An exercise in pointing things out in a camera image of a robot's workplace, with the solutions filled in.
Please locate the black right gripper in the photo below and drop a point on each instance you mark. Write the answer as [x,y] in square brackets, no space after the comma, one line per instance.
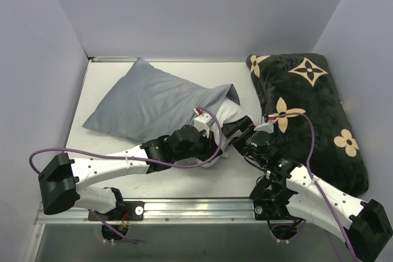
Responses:
[237,130]

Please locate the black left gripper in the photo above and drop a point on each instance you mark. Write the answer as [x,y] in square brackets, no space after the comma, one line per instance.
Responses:
[212,144]

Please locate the grey pillowcase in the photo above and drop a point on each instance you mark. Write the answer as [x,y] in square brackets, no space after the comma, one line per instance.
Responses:
[147,102]

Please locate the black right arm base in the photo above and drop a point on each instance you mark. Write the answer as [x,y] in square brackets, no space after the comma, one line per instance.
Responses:
[270,201]

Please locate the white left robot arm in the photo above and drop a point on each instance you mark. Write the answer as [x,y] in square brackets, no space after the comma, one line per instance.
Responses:
[71,182]

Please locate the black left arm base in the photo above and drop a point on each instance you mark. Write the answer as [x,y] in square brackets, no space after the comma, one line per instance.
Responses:
[123,211]

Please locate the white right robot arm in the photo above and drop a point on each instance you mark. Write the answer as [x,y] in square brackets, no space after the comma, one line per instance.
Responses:
[363,226]

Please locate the black floral plush pillow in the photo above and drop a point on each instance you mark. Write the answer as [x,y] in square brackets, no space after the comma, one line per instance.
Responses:
[312,126]

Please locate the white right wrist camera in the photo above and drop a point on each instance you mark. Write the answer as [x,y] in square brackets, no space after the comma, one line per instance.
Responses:
[266,125]

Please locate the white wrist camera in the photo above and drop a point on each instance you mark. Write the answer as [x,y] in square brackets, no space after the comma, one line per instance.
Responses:
[203,122]
[266,125]

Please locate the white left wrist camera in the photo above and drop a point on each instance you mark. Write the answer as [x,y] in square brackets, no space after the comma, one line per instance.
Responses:
[203,122]

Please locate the aluminium front rail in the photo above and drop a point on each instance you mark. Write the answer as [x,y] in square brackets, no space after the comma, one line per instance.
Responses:
[202,209]

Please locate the aluminium rail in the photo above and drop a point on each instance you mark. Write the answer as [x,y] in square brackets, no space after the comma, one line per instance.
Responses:
[127,59]
[202,209]

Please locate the aluminium back rail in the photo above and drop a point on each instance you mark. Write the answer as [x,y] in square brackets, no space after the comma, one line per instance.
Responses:
[127,59]

